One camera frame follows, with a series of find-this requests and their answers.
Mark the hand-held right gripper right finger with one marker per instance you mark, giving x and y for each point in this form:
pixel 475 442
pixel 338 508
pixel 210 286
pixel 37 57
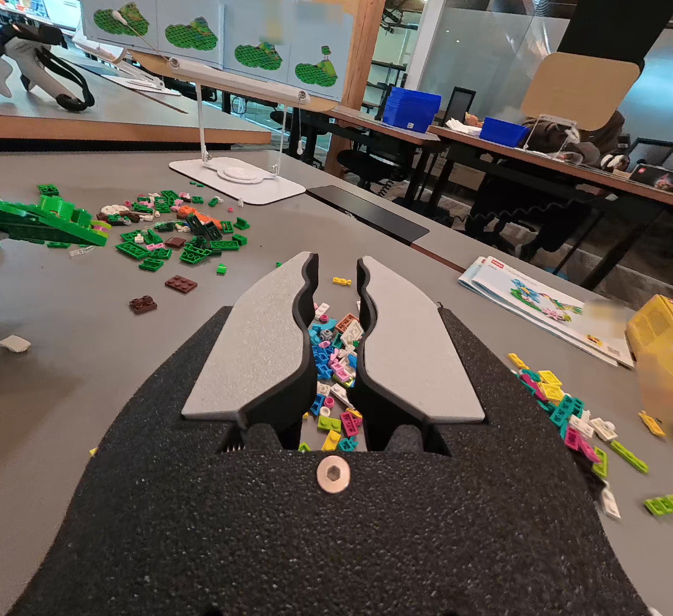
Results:
pixel 421 358

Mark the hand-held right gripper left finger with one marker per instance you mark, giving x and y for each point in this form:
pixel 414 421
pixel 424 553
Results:
pixel 252 358

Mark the small colourful lego pieces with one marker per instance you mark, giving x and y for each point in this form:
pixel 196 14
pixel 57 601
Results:
pixel 337 374

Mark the tan curved lego piece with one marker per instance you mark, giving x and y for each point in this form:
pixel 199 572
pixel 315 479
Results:
pixel 15 344

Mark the green lego plate assembly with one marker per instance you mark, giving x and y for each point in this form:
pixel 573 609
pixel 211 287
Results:
pixel 53 225

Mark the instruction book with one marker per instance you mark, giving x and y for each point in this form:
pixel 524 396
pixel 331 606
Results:
pixel 210 17

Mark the brown lego brick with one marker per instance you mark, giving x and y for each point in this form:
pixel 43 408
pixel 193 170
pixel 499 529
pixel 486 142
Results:
pixel 143 305

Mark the lego instruction booklet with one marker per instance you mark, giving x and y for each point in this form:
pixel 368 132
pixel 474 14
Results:
pixel 547 306

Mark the cluster of green lego parts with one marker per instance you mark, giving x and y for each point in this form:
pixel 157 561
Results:
pixel 179 232

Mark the yellow lego box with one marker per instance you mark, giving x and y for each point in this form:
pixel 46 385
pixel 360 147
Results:
pixel 654 353

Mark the black flat desk panel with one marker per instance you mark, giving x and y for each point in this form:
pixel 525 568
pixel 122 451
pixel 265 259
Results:
pixel 368 213

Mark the white book stand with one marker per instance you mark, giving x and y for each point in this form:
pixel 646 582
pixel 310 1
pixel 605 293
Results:
pixel 237 180

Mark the black office chair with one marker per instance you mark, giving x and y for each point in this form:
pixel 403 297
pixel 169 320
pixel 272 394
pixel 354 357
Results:
pixel 368 166

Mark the long brown desk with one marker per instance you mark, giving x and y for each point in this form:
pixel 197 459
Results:
pixel 379 124
pixel 589 169

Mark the small blue box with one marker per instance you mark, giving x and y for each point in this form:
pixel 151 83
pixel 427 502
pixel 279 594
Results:
pixel 503 132

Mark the blue storage crate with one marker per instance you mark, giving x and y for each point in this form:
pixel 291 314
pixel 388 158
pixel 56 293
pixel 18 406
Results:
pixel 410 109

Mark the black and white headset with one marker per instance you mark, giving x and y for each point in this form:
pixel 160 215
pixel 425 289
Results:
pixel 42 64

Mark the wooden support post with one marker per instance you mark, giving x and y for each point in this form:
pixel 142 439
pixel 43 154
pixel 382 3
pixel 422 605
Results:
pixel 368 38

